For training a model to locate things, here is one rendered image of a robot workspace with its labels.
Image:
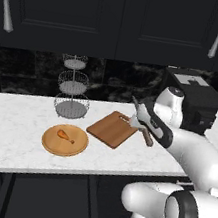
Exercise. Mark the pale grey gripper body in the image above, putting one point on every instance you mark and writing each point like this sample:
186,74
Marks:
137,122

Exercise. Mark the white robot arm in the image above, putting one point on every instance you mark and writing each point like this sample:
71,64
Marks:
200,157

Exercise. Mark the brown wooden cutting board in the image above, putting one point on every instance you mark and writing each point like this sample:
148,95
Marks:
110,130

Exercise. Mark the round wooden plate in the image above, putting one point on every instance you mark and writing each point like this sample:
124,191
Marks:
75,147

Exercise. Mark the black coffee machine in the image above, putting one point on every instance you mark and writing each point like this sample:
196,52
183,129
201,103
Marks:
200,100

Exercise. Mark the brown chicken drumstick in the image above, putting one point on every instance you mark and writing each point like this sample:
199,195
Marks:
63,135

